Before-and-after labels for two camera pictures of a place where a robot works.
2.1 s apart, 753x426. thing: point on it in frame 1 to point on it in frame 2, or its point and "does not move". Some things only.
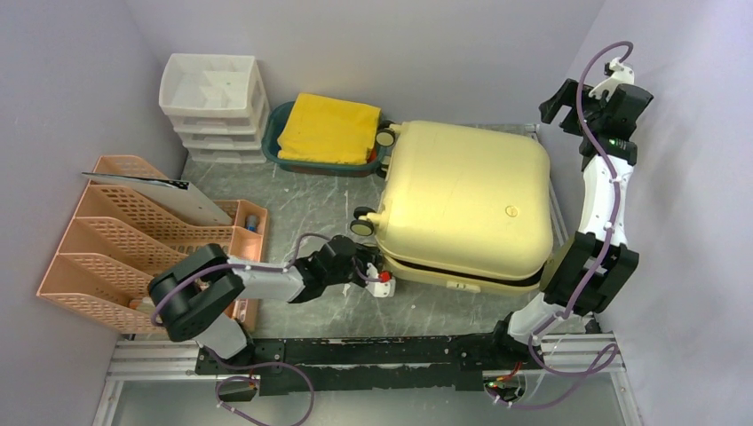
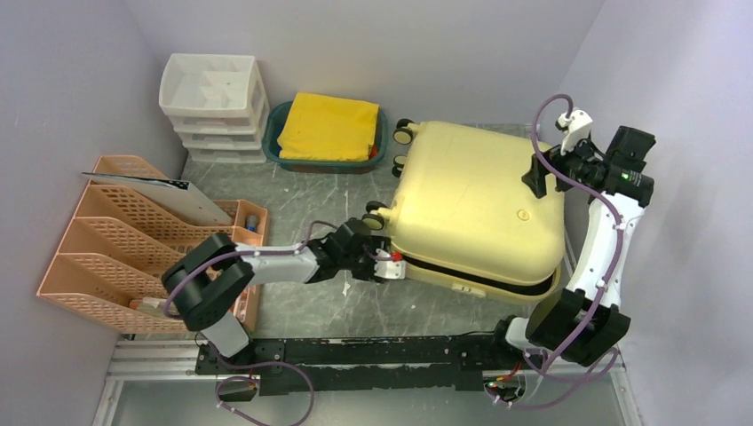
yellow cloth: x=323 y=130 does not move
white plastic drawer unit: x=218 y=105 does not move
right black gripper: x=566 y=96 to x=554 y=157
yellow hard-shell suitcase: x=463 y=207 does not move
